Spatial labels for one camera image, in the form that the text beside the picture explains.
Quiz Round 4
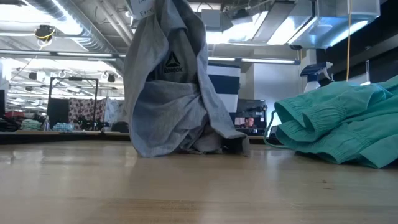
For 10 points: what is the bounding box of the grey garment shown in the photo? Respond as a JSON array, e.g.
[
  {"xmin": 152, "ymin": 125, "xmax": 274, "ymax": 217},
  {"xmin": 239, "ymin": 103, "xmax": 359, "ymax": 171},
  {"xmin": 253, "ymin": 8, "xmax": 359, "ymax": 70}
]
[{"xmin": 122, "ymin": 0, "xmax": 251, "ymax": 158}]

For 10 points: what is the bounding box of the navy white striped fabric bin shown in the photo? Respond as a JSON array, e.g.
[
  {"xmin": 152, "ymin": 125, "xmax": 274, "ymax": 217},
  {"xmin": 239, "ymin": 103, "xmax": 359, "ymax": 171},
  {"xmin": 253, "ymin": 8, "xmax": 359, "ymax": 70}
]
[{"xmin": 206, "ymin": 63, "xmax": 242, "ymax": 114}]

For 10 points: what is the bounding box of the teal garment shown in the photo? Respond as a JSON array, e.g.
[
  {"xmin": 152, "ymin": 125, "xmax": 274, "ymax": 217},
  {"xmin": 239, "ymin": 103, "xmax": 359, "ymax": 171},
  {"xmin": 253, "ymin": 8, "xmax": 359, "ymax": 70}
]
[{"xmin": 262, "ymin": 74, "xmax": 398, "ymax": 170}]

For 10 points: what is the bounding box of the person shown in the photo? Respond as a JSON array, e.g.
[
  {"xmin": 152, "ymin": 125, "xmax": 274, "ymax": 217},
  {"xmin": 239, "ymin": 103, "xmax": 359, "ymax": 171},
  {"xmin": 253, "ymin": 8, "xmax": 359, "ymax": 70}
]
[{"xmin": 238, "ymin": 116, "xmax": 259, "ymax": 130}]

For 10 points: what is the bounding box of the bright ceiling light panel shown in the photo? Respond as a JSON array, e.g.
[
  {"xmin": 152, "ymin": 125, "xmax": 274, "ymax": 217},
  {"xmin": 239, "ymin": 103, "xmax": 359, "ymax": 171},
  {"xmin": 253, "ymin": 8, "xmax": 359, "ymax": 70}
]
[{"xmin": 205, "ymin": 11, "xmax": 270, "ymax": 45}]

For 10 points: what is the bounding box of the grey ceiling unit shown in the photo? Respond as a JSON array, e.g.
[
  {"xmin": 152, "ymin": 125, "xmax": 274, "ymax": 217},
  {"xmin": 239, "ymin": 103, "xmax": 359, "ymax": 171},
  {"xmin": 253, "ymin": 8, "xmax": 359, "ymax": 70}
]
[{"xmin": 201, "ymin": 9, "xmax": 223, "ymax": 31}]

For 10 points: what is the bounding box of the hanging clothes rack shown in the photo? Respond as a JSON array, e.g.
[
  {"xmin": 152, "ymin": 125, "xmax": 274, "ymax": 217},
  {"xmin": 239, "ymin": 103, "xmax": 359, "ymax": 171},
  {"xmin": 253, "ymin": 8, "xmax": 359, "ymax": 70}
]
[{"xmin": 68, "ymin": 97, "xmax": 126, "ymax": 126}]

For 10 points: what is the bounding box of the Dawn spray bottle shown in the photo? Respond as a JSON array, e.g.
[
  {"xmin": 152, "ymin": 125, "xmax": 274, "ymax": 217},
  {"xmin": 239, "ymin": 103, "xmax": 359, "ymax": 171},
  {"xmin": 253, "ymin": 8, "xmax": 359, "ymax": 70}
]
[{"xmin": 299, "ymin": 61, "xmax": 335, "ymax": 94}]

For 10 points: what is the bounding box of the pale blue packaged bundle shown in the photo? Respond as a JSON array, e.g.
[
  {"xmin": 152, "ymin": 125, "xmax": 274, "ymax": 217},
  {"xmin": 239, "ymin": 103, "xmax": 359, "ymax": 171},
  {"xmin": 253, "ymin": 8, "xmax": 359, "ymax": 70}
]
[{"xmin": 52, "ymin": 122, "xmax": 75, "ymax": 132}]

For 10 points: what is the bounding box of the black background robot station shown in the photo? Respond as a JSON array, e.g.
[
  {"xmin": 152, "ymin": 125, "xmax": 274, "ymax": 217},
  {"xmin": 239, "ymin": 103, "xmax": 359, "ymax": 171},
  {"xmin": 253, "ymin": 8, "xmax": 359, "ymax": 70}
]
[{"xmin": 46, "ymin": 77, "xmax": 100, "ymax": 131}]

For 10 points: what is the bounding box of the teal folded cloth pile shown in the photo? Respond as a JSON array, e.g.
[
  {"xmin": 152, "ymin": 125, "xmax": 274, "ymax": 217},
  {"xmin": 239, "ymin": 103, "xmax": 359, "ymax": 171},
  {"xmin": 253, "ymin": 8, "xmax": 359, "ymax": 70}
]
[{"xmin": 21, "ymin": 119, "xmax": 43, "ymax": 131}]

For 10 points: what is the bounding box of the red container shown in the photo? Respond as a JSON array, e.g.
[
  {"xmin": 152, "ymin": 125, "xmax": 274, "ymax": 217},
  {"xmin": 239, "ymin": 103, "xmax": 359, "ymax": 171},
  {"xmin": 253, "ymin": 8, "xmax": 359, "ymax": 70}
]
[{"xmin": 4, "ymin": 110, "xmax": 26, "ymax": 119}]

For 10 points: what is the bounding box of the yellow hanging cable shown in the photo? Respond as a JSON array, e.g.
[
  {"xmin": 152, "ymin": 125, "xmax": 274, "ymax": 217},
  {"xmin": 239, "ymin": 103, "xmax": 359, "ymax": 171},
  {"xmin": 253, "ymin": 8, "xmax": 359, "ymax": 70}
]
[{"xmin": 345, "ymin": 0, "xmax": 353, "ymax": 82}]

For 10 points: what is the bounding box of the ceiling cable reel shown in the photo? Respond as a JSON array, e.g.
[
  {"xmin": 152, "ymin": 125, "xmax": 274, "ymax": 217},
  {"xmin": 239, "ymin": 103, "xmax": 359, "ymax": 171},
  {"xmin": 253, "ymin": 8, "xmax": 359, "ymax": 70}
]
[{"xmin": 33, "ymin": 24, "xmax": 57, "ymax": 44}]

